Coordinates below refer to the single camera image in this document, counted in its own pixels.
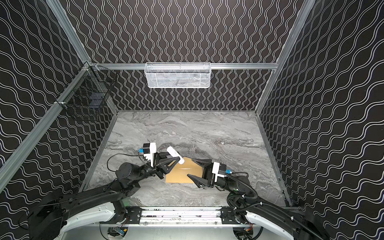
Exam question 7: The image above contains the aluminium frame corner post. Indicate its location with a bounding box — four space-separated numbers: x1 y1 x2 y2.
255 0 316 116
46 0 91 63

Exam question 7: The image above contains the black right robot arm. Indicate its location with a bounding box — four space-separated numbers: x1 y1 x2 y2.
188 159 330 240

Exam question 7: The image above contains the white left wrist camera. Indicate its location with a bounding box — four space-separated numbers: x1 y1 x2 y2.
139 143 157 167

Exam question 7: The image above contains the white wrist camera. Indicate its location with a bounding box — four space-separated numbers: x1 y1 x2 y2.
212 162 233 183
139 143 157 167

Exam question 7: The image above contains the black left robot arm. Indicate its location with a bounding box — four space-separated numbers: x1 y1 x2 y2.
27 152 182 240

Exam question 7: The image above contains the aluminium back crossbar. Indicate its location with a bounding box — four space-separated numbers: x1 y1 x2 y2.
92 63 278 71

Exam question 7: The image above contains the black wire basket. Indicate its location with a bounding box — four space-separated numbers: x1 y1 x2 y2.
59 66 117 122

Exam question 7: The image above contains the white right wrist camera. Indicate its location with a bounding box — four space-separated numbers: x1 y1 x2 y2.
212 162 233 183

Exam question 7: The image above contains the aluminium left side rail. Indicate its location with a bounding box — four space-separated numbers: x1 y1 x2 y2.
1 62 90 191

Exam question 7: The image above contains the black corrugated cable conduit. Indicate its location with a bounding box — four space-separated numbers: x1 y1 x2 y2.
226 171 328 240

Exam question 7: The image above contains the brown paper envelope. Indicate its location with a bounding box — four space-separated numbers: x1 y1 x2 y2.
166 157 203 184

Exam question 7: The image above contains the aluminium frame corner post right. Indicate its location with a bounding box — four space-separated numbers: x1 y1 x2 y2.
255 0 316 116

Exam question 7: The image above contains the thin black left cable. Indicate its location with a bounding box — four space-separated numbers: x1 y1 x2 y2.
106 153 148 173

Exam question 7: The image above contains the white glue stick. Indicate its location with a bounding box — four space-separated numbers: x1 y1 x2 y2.
167 146 185 165

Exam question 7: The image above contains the white wire mesh basket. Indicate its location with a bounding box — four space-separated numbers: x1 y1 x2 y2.
144 62 212 89

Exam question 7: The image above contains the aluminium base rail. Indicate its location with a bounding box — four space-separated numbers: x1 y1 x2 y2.
59 205 304 228

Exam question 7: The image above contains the aluminium frame corner post left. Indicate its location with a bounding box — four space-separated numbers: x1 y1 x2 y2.
46 0 91 63

